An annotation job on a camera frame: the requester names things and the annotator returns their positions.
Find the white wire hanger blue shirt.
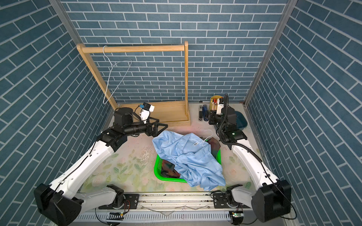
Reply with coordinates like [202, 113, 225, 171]
[190, 130, 213, 147]

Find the plaid long-sleeve shirt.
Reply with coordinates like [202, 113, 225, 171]
[160, 138, 221, 179]

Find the light blue long-sleeve shirt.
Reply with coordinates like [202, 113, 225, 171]
[152, 131, 226, 191]

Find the white wire hanger plaid shirt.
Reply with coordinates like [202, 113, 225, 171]
[101, 45, 133, 105]

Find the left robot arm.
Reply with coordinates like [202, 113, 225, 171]
[34, 103, 168, 226]

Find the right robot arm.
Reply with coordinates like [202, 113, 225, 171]
[209, 94, 296, 222]

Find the blue black stapler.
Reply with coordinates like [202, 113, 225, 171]
[202, 105, 209, 121]

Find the white black stapler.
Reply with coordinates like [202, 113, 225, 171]
[199, 105, 203, 121]

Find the yellow metal bucket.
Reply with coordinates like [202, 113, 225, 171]
[209, 95, 223, 112]

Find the wooden clothes rack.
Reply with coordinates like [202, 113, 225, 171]
[76, 41, 191, 126]

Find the teal plastic tub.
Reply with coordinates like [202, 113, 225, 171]
[235, 111, 248, 131]

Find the green plastic basket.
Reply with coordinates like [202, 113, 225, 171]
[153, 149, 222, 183]

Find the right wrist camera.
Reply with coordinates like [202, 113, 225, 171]
[216, 104, 224, 115]

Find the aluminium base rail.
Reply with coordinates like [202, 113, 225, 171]
[72, 192, 259, 226]

